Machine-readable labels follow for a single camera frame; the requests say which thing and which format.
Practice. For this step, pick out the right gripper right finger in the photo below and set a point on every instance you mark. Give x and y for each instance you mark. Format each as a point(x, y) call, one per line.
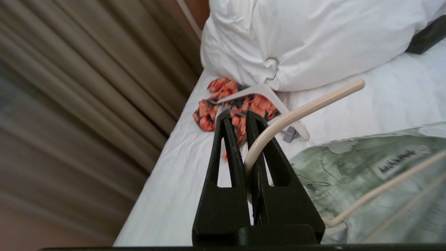
point(289, 205)

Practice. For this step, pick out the brown wooden headboard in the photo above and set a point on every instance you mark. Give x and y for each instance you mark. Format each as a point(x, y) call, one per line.
point(200, 8)

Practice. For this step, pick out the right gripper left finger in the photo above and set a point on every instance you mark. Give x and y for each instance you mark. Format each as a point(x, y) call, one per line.
point(223, 209)

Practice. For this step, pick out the green floral short-sleeve shirt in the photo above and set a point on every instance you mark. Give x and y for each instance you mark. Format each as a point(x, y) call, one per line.
point(366, 181)

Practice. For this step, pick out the white wooden clothes hanger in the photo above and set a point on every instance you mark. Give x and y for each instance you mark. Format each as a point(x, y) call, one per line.
point(264, 90)

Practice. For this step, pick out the black smartphone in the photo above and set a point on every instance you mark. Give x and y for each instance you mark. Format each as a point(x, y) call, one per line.
point(428, 36)

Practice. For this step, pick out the white bunched duvet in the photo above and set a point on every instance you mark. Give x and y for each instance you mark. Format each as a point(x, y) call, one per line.
point(313, 35)

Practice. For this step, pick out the brown pleated curtain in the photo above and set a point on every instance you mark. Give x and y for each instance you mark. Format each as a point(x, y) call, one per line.
point(87, 104)

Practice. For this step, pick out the orange floral garment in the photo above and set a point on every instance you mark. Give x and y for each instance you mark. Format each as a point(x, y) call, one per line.
point(223, 90)

